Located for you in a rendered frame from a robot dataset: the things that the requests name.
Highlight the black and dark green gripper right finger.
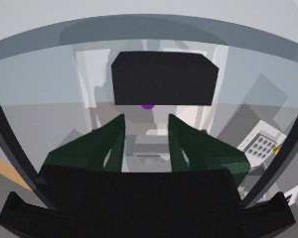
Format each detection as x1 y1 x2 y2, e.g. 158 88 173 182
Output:
168 114 251 187

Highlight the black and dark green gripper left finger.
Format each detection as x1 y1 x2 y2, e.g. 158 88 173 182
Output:
43 114 125 172

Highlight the white box with grey block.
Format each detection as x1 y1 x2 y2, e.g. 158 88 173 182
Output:
268 153 298 206

